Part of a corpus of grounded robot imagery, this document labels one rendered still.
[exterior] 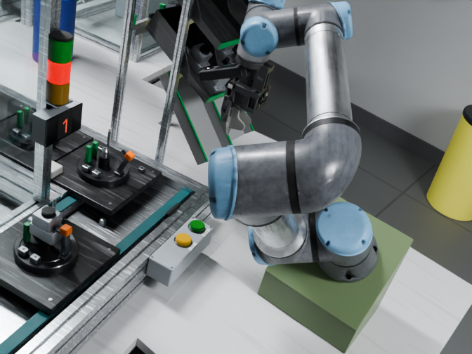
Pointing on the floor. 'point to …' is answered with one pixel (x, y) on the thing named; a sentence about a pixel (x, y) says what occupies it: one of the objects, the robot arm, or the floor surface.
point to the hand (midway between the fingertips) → (225, 128)
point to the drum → (455, 174)
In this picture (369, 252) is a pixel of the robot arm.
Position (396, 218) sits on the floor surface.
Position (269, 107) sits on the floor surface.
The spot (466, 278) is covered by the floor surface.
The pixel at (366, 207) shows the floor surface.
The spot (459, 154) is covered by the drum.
